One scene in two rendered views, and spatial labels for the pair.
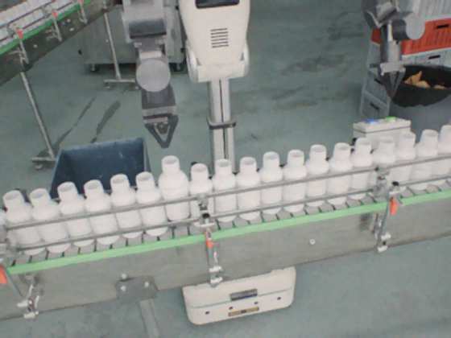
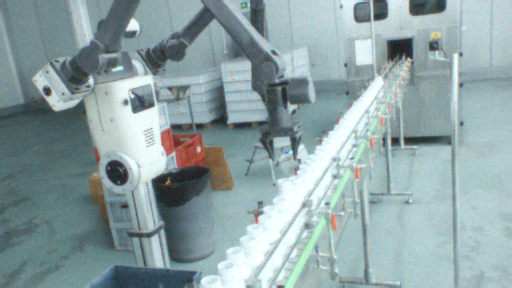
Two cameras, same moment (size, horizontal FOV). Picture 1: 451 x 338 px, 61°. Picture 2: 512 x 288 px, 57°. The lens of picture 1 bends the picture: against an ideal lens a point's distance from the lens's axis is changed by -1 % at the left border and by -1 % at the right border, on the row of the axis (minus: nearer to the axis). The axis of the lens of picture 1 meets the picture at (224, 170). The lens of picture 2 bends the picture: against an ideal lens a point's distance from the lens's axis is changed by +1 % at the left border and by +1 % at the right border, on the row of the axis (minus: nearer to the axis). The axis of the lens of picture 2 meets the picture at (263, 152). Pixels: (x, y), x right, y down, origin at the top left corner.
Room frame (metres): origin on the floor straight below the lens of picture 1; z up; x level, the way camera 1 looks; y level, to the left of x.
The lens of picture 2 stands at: (0.15, 1.22, 1.60)
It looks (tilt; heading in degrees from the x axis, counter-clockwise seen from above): 15 degrees down; 300
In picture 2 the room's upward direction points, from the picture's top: 7 degrees counter-clockwise
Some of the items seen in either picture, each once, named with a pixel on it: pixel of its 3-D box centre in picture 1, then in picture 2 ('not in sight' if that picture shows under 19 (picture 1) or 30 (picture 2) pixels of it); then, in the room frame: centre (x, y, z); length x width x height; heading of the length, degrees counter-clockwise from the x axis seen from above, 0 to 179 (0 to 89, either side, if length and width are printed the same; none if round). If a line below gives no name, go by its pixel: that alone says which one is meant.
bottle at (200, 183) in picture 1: (200, 195); (294, 210); (0.73, 0.06, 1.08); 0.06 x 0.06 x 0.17
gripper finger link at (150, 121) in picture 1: (162, 125); (288, 143); (0.70, 0.12, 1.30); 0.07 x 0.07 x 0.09; 9
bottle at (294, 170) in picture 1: (294, 181); (313, 183); (0.77, -0.17, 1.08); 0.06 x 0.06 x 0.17
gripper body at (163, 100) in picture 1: (156, 88); (279, 118); (0.72, 0.12, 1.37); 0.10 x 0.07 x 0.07; 9
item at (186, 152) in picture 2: not in sight; (173, 152); (3.17, -2.25, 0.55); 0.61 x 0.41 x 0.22; 102
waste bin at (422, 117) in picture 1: (417, 117); (187, 214); (2.38, -1.39, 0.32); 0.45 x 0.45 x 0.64
